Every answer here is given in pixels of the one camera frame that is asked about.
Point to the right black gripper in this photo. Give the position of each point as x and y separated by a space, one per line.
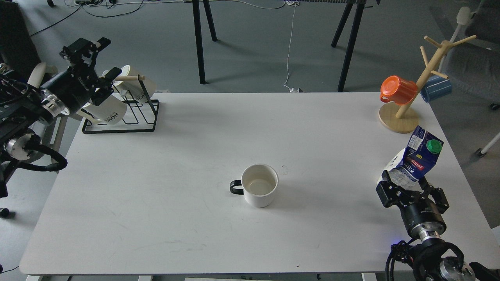
419 213

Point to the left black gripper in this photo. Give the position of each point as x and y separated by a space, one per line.
67 92

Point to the blue white milk carton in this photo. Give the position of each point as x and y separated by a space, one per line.
412 163

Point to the white mug with black handle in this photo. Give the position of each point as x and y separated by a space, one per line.
258 185

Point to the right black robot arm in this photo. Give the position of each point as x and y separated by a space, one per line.
429 256

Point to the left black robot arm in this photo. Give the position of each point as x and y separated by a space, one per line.
21 147

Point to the cream mug front on rack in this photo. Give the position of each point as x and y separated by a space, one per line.
109 112

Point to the cream mug on rack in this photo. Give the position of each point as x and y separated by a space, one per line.
130 89
109 112

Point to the cream mug rear on rack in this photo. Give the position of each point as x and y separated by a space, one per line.
130 89

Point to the wooden mug tree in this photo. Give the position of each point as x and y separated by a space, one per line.
403 119

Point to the orange mug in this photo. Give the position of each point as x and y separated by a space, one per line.
397 90

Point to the blue mug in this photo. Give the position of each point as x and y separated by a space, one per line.
435 87

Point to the grey office chair right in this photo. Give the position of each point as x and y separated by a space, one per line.
474 69

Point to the black table trestle legs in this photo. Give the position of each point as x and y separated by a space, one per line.
349 4

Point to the black wire mug rack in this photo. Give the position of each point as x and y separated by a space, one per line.
139 118

